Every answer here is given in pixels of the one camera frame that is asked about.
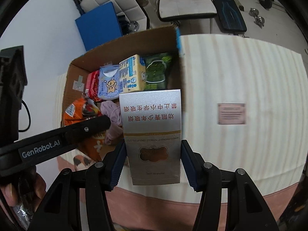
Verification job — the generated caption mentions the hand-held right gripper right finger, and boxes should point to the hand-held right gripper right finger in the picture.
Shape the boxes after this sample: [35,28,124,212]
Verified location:
[180,140,280,231]

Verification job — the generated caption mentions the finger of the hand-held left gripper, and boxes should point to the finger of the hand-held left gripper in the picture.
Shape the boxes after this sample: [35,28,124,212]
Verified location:
[63,114,112,148]

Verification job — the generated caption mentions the purple cloth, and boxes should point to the purple cloth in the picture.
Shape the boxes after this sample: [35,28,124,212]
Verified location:
[100,100,125,145]

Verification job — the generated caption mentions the blue mat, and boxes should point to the blue mat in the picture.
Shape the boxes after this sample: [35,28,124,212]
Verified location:
[75,2,123,51]

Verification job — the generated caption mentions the black cable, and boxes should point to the black cable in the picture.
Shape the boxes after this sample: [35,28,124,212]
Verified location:
[18,99,31,133]

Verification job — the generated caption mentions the red packet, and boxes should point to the red packet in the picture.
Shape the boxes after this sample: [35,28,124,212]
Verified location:
[85,70,102,102]

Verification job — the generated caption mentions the chrome round disc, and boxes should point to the chrome round disc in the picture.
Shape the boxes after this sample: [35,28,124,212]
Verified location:
[127,20,140,33]

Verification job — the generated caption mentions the yellow and white carton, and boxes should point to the yellow and white carton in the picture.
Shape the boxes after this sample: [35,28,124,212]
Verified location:
[119,54,147,94]

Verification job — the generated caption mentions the small black barbell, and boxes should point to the small black barbell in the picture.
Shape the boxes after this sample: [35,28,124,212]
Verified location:
[258,0,293,9]

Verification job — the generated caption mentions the green packet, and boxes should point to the green packet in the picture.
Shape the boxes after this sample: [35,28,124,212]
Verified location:
[141,52,174,92]

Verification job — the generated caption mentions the person's left hand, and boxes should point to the person's left hand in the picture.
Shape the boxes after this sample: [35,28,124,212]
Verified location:
[0,167,47,207]

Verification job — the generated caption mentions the black weight bench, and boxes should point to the black weight bench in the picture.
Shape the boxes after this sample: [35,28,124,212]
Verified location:
[214,0,248,33]

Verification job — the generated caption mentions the cardboard box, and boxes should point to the cardboard box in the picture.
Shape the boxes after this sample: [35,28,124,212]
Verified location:
[60,25,186,131]

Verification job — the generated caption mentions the white upholstered chair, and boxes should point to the white upholstered chair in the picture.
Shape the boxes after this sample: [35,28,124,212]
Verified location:
[142,0,217,22]

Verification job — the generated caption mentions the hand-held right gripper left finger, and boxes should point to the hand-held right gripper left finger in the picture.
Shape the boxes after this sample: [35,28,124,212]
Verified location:
[28,140,127,231]

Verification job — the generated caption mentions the blue tissue packet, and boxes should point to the blue tissue packet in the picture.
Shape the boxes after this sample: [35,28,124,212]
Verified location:
[98,64,121,100]

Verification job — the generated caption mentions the silver carton box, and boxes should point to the silver carton box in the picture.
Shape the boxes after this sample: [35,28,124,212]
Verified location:
[119,89,182,186]

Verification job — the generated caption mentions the orange snack packet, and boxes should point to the orange snack packet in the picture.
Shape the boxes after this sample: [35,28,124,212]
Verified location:
[63,97,109,162]

